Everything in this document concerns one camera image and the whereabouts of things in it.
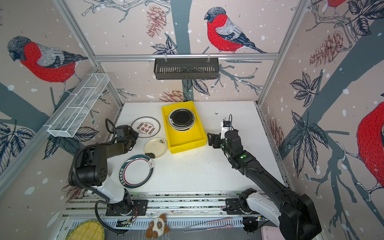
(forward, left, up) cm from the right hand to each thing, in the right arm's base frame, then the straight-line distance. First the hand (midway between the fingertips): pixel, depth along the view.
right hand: (212, 135), depth 81 cm
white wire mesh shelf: (+6, +72, +16) cm, 74 cm away
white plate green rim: (+13, +22, -13) cm, 28 cm away
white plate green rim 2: (-15, +45, -16) cm, 50 cm away
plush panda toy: (-41, +25, -14) cm, 50 cm away
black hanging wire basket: (+50, +21, +11) cm, 55 cm away
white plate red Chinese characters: (+16, +46, -15) cm, 51 cm away
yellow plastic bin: (+4, +20, -14) cm, 25 cm away
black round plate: (+24, +21, -13) cm, 35 cm away
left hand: (+8, +50, -9) cm, 51 cm away
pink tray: (-40, -26, -17) cm, 51 cm away
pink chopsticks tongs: (-39, -8, -16) cm, 43 cm away
